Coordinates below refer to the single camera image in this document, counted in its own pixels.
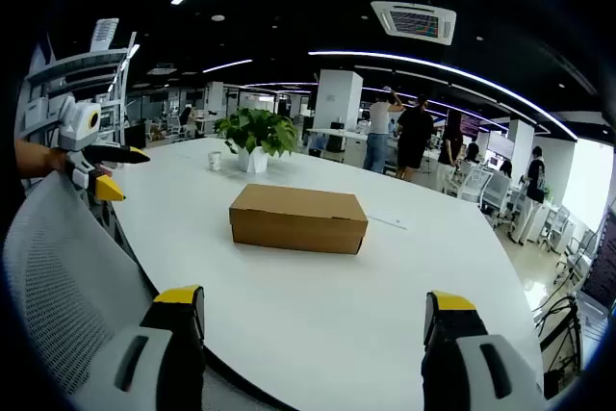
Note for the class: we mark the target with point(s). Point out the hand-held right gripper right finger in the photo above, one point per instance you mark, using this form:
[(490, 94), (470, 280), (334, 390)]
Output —
[(447, 334)]

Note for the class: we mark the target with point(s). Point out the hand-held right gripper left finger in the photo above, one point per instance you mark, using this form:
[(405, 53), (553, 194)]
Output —
[(178, 334)]

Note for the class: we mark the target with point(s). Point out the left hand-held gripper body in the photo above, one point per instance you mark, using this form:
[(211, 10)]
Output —
[(79, 127)]

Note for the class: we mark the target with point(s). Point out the brown cardboard shoe box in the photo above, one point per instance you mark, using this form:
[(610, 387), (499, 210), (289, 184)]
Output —
[(298, 223)]

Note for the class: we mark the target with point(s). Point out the grey metal shelving rack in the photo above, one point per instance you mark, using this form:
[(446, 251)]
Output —
[(72, 62)]

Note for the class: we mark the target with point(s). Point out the white slatted device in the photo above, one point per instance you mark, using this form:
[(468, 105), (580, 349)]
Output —
[(105, 34)]

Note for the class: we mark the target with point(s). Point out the grey mesh office chair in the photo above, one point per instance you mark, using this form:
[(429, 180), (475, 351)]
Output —
[(62, 276)]

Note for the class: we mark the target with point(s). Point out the white paper cup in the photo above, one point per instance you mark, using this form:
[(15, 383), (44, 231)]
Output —
[(214, 161)]

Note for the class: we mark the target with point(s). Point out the white power strip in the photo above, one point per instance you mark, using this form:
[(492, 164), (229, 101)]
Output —
[(390, 221)]

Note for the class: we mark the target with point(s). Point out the potted green plant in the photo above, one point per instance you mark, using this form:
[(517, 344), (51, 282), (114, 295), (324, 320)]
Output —
[(257, 132)]

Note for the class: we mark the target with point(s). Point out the white office chair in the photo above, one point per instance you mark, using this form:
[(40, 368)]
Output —
[(474, 180), (498, 189)]

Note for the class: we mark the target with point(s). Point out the large display screen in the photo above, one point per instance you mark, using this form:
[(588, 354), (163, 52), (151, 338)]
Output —
[(500, 146)]

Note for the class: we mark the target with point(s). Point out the waste bin blue liner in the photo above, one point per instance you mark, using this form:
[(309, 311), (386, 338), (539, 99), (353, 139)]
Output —
[(317, 146)]

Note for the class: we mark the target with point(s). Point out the white office desk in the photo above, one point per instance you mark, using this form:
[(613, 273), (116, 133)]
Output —
[(337, 133)]

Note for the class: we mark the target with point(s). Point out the white square pillar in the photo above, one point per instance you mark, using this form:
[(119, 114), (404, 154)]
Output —
[(339, 98)]

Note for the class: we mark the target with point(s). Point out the ceiling air conditioner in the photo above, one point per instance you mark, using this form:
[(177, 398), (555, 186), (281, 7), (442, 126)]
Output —
[(414, 22)]

